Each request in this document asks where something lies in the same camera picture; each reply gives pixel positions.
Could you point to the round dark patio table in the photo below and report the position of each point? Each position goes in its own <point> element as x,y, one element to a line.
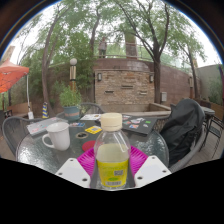
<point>208,110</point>

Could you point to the silver laptop with stickers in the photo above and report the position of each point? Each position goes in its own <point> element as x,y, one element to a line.
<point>45,125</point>

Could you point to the white mug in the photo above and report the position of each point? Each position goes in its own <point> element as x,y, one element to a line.
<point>60,136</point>

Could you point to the grey wall box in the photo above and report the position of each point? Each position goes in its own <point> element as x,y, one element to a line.
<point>163,96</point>

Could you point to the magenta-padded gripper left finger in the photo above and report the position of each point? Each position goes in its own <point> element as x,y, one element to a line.
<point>73,173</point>

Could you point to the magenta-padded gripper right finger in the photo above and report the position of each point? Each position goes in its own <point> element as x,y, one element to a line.
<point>151,170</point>

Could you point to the lamp post with globe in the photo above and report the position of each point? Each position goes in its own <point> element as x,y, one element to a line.
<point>73,75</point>

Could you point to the potted green plant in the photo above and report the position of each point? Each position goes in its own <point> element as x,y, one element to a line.
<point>70,100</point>

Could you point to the person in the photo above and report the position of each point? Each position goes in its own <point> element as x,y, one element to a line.
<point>102,46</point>

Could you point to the small colourful booklet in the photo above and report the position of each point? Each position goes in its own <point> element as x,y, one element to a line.
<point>77,124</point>

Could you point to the wall lamp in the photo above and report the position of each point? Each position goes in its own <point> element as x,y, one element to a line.
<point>99,76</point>
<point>151,78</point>

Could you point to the black backpack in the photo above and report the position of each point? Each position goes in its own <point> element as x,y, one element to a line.
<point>183,130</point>

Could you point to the grey wicker chair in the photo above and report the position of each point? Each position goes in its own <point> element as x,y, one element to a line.
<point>193,155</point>
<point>91,107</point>
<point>15,131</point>

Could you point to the striped traffic cone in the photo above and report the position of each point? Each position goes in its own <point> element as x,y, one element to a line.
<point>45,111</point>

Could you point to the flat round red coaster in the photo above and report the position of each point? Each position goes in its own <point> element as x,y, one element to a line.
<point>88,146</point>

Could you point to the black laptop with stickers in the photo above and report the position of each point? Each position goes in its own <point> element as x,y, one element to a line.
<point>140,125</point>

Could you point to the yellow card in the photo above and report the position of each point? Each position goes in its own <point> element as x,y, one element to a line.
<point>93,129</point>

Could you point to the clear bottle with yellow label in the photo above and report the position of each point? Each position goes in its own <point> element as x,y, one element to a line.
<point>112,156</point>

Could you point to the white printed paper sheet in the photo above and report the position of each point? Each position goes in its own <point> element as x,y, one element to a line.
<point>90,117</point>

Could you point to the orange patio umbrella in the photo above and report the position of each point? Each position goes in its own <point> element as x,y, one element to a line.
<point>11,75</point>

